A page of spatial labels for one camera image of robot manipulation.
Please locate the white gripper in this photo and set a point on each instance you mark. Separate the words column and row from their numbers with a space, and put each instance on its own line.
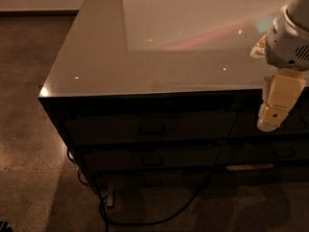
column 287, row 43

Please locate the drawer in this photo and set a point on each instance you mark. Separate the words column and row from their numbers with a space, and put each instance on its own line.
column 95, row 130
column 148, row 158
column 263, row 152
column 296, row 123
column 154, row 178
column 275, row 175

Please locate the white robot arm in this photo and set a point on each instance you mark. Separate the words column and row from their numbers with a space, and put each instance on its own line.
column 298, row 11

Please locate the grey drawer cabinet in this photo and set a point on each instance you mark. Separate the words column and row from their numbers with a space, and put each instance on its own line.
column 125, row 57

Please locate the dark object floor corner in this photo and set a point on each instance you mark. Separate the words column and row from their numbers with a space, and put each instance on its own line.
column 4, row 227

